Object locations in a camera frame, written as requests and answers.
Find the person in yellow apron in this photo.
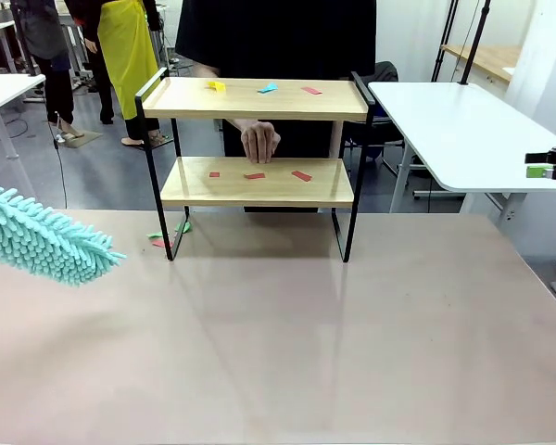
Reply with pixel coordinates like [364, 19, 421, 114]
[64, 0, 162, 147]

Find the person in black clothes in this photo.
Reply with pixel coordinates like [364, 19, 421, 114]
[174, 0, 377, 213]

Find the person in grey top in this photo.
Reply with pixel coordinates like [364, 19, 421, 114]
[8, 0, 85, 140]

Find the light wooden table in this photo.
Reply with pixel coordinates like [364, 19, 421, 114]
[439, 44, 524, 84]

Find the brown floor mat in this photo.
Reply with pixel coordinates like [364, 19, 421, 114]
[57, 129, 104, 150]

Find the thin black hanging cable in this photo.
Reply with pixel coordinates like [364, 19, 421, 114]
[45, 110, 70, 210]

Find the small white side table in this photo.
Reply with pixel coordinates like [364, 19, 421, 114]
[0, 73, 46, 212]

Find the large white side table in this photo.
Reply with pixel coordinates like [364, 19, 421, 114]
[367, 81, 556, 215]

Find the black office chair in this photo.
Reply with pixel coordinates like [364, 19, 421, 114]
[337, 61, 407, 178]

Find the two-tier wooden black-frame shelf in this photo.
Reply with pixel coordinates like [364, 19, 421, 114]
[133, 68, 376, 264]

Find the teal chenille duster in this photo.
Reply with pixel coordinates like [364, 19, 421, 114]
[0, 181, 128, 288]

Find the person's right hand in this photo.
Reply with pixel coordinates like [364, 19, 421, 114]
[240, 120, 282, 165]

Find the black stand pole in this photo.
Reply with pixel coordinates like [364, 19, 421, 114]
[461, 0, 492, 86]
[433, 0, 460, 83]

